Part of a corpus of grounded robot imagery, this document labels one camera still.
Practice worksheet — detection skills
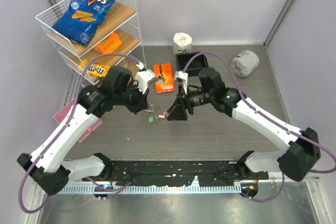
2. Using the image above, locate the grey wrapped bundle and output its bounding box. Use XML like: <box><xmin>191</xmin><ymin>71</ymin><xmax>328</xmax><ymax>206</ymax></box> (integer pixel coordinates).
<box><xmin>230</xmin><ymin>50</ymin><xmax>259</xmax><ymax>77</ymax></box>

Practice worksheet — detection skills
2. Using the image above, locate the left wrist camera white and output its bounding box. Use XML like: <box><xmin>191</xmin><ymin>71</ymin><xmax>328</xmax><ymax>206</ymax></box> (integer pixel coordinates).
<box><xmin>134</xmin><ymin>62</ymin><xmax>156</xmax><ymax>94</ymax></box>

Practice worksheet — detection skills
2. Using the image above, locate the blue Doritos chip bag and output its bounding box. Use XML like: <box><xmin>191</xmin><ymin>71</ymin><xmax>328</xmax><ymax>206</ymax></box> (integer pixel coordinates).
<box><xmin>52</xmin><ymin>0</ymin><xmax>115</xmax><ymax>47</ymax></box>

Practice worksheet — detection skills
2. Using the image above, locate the white wire shelf rack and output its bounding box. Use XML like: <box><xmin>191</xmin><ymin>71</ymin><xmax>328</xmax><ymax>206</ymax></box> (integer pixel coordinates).
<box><xmin>35</xmin><ymin>0</ymin><xmax>145</xmax><ymax>84</ymax></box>

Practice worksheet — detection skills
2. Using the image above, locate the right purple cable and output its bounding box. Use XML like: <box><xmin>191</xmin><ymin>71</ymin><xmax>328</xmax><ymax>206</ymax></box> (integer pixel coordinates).
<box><xmin>182</xmin><ymin>52</ymin><xmax>336</xmax><ymax>203</ymax></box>

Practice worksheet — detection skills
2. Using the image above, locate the black plastic bin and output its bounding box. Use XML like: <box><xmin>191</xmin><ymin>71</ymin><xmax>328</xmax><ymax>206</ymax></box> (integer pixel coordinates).
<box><xmin>175</xmin><ymin>52</ymin><xmax>209</xmax><ymax>77</ymax></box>

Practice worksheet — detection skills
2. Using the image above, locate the white slotted cable duct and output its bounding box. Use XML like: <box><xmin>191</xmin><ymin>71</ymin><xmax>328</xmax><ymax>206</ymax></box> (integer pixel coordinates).
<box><xmin>58</xmin><ymin>182</ymin><xmax>242</xmax><ymax>195</ymax></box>

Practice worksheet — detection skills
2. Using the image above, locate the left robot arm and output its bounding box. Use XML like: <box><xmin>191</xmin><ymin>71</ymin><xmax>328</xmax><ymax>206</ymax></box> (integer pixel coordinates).
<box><xmin>17</xmin><ymin>66</ymin><xmax>156</xmax><ymax>196</ymax></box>

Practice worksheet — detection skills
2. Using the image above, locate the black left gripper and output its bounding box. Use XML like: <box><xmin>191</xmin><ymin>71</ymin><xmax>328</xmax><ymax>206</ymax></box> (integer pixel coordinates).
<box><xmin>114</xmin><ymin>80</ymin><xmax>150</xmax><ymax>114</ymax></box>

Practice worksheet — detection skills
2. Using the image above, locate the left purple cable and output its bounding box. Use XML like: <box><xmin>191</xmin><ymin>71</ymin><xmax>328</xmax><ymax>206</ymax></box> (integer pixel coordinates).
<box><xmin>18</xmin><ymin>53</ymin><xmax>145</xmax><ymax>214</ymax></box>

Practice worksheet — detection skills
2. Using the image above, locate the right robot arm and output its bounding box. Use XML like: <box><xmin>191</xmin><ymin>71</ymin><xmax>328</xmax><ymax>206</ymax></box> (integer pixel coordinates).
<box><xmin>167</xmin><ymin>68</ymin><xmax>320</xmax><ymax>182</ymax></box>

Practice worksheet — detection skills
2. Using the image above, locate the orange Gillette razor box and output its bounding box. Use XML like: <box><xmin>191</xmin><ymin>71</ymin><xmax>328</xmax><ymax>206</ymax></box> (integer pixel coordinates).
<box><xmin>153</xmin><ymin>63</ymin><xmax>175</xmax><ymax>93</ymax></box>

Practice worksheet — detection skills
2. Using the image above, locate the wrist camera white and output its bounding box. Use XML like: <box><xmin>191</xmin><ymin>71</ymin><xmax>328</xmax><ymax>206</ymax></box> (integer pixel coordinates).
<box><xmin>174</xmin><ymin>71</ymin><xmax>188</xmax><ymax>94</ymax></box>
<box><xmin>134</xmin><ymin>62</ymin><xmax>156</xmax><ymax>94</ymax></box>

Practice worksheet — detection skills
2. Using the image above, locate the pink box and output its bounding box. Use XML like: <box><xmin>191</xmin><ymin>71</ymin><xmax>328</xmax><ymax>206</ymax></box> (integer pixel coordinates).
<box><xmin>53</xmin><ymin>99</ymin><xmax>102</xmax><ymax>143</ymax></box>

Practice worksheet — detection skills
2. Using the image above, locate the purple cable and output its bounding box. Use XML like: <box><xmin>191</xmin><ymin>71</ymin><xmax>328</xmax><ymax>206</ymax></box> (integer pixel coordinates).
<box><xmin>18</xmin><ymin>53</ymin><xmax>145</xmax><ymax>214</ymax></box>
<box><xmin>182</xmin><ymin>52</ymin><xmax>336</xmax><ymax>203</ymax></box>

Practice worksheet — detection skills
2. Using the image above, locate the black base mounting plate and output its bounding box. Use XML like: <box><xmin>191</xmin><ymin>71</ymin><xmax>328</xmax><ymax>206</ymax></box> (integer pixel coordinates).
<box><xmin>81</xmin><ymin>159</ymin><xmax>270</xmax><ymax>187</ymax></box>

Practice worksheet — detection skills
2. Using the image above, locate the orange snack pouch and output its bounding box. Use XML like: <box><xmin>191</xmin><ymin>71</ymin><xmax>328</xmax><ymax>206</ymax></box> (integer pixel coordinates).
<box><xmin>95</xmin><ymin>33</ymin><xmax>122</xmax><ymax>54</ymax></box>

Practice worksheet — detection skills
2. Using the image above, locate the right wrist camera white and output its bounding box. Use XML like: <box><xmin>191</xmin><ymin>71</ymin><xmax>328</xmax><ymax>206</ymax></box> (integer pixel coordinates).
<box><xmin>174</xmin><ymin>71</ymin><xmax>188</xmax><ymax>94</ymax></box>

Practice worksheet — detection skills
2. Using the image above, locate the yellow M&M candy bag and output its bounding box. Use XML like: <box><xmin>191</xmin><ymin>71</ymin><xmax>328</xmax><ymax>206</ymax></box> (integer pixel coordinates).
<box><xmin>77</xmin><ymin>58</ymin><xmax>111</xmax><ymax>78</ymax></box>

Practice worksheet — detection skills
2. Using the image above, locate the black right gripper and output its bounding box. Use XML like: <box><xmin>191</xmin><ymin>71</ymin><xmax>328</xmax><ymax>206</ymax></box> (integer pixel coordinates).
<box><xmin>167</xmin><ymin>84</ymin><xmax>214</xmax><ymax>121</ymax></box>

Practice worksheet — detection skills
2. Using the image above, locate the white toilet paper roll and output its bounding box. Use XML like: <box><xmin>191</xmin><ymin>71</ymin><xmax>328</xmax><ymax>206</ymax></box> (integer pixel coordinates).
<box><xmin>172</xmin><ymin>33</ymin><xmax>193</xmax><ymax>55</ymax></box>

